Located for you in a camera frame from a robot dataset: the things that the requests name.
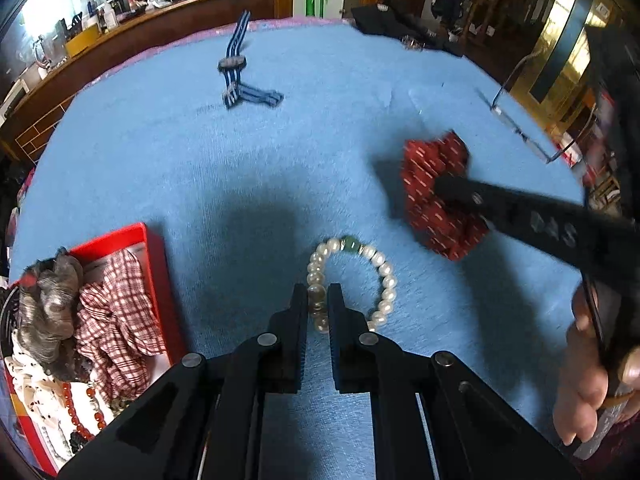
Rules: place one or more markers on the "red plaid scrunchie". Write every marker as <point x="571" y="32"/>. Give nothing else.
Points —
<point x="115" y="320"/>

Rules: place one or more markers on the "black bag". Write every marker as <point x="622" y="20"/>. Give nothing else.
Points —
<point x="385" y="22"/>

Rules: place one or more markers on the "grey scrunchie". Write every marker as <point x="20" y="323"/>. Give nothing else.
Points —
<point x="50" y="305"/>

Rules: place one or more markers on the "yellow box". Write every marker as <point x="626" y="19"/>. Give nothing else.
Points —
<point x="82" y="42"/>

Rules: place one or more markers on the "golden pillar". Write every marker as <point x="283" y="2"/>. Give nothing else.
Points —
<point x="555" y="35"/>

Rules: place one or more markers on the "dark red dotted scrunchie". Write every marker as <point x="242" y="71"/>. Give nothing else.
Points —
<point x="425" y="195"/>

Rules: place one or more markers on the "person's right hand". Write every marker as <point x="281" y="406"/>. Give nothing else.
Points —
<point x="580" y="390"/>

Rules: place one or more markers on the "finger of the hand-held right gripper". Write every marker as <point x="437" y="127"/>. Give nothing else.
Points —
<point x="470" y="195"/>

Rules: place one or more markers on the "red box with white inside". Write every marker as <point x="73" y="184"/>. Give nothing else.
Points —
<point x="156" y="280"/>

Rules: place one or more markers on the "glass pitcher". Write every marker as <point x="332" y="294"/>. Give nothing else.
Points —
<point x="44" y="52"/>

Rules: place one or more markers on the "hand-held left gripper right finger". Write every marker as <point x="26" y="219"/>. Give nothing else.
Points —
<point x="334" y="317"/>

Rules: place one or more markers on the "wooden counter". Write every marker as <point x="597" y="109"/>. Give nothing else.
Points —
<point x="125" y="35"/>

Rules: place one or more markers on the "thin-framed eyeglasses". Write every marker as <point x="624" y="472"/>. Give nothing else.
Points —
<point x="520" y="132"/>

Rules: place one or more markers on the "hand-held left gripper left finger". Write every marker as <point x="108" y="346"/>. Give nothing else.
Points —
<point x="299" y="312"/>

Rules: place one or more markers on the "white cherry-print scrunchie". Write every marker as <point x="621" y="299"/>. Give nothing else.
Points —
<point x="40" y="392"/>

